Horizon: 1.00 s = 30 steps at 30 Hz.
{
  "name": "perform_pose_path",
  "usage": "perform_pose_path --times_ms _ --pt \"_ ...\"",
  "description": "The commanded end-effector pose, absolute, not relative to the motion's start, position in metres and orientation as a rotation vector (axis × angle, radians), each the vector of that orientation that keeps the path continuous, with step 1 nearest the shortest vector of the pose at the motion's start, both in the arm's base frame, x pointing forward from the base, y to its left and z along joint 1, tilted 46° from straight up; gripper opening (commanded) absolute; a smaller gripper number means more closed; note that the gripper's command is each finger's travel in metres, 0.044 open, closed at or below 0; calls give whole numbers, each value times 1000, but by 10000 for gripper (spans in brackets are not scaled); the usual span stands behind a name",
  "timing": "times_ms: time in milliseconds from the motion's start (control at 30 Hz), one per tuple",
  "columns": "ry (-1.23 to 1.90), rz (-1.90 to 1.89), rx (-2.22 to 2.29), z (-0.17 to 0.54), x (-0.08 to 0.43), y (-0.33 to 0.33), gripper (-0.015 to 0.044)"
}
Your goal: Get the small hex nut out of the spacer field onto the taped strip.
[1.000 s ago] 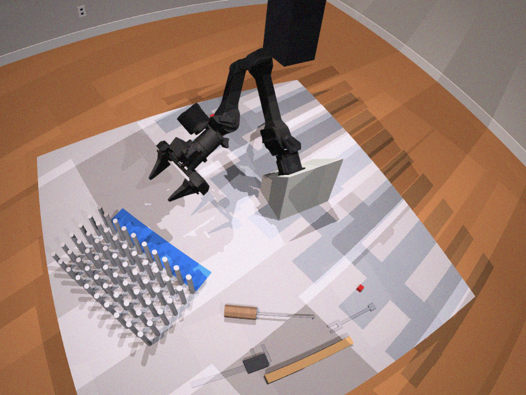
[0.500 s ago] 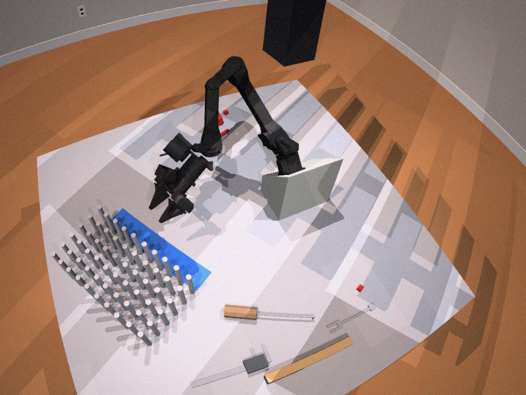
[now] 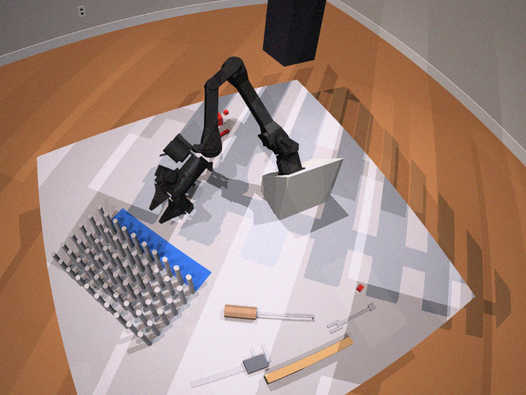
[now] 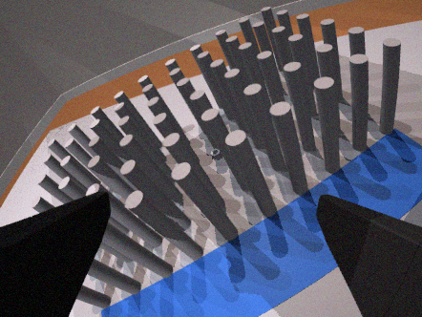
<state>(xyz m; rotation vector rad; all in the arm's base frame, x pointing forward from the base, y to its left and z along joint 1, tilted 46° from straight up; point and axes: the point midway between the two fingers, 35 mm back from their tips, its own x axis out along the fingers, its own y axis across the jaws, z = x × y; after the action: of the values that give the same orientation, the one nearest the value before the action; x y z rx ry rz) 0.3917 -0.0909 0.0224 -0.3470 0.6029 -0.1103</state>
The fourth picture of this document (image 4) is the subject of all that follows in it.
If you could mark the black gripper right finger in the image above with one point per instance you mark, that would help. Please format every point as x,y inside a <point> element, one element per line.
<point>379,256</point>

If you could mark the blue tape strip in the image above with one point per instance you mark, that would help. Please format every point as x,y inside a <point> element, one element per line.
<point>284,254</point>

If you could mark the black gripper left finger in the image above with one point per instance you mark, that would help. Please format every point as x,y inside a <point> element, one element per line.
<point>45,258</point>

